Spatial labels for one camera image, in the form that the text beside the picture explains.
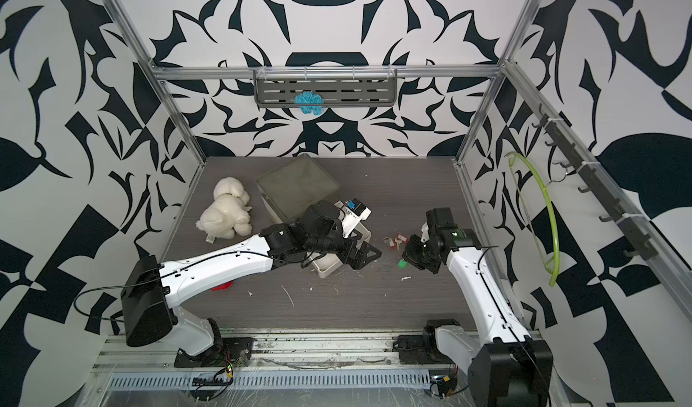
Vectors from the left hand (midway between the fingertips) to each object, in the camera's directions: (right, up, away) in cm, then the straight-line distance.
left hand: (371, 239), depth 71 cm
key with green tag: (+10, -10, +11) cm, 18 cm away
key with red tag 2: (+9, -6, +25) cm, 27 cm away
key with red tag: (+13, -5, +25) cm, 29 cm away
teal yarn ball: (-19, +43, +20) cm, 51 cm away
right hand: (+11, -6, +9) cm, 15 cm away
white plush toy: (-46, +5, +20) cm, 51 cm away
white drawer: (-12, -9, +10) cm, 18 cm away
